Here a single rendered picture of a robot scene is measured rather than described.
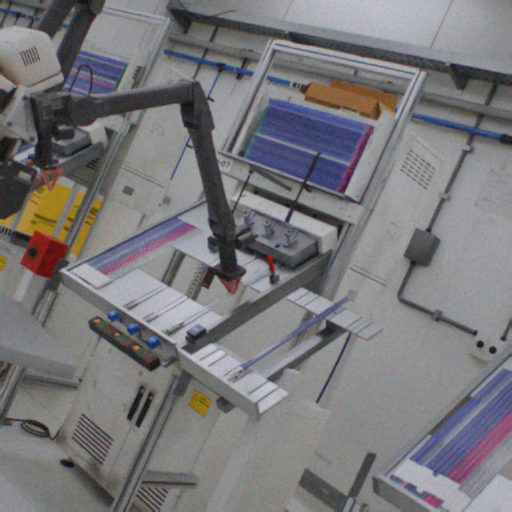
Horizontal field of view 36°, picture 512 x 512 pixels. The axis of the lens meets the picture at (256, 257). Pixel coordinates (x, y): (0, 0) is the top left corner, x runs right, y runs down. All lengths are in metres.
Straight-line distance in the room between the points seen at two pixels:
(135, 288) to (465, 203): 2.10
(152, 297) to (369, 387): 1.88
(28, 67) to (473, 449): 1.50
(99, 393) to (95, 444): 0.19
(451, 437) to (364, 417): 2.22
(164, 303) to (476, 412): 1.08
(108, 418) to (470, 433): 1.47
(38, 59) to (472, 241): 2.62
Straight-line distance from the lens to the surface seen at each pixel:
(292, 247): 2.70
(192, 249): 2.88
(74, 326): 4.03
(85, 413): 3.13
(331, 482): 4.32
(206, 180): 2.38
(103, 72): 3.92
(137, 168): 3.93
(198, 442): 2.71
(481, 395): 2.16
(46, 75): 2.21
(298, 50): 3.20
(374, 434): 4.21
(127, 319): 2.59
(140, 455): 2.47
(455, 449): 2.02
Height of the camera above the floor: 1.12
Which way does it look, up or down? 1 degrees down
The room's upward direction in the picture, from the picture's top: 25 degrees clockwise
